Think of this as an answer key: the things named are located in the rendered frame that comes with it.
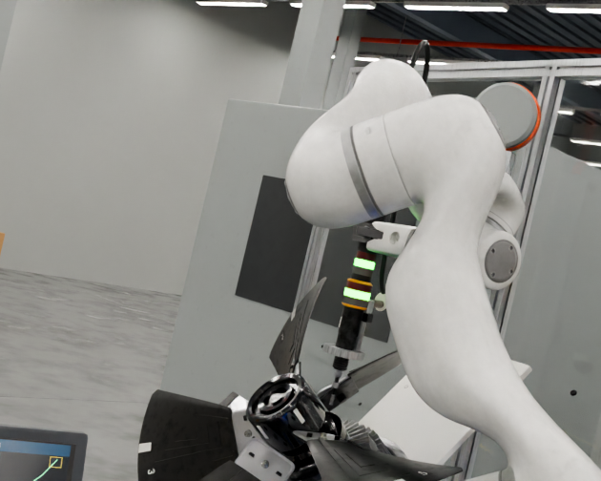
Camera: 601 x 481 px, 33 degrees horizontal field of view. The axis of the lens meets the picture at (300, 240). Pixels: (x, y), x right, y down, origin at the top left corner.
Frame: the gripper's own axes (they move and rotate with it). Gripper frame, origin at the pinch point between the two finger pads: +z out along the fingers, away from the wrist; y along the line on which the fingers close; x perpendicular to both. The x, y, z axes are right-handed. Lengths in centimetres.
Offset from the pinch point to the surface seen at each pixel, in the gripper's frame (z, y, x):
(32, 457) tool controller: -40, -63, -31
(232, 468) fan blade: 7.5, -11.6, -43.3
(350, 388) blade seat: 5.8, 7.2, -27.1
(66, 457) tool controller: -40, -60, -30
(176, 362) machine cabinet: 283, 111, -73
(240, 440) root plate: 18.6, -4.6, -41.2
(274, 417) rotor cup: 4.9, -7.5, -33.5
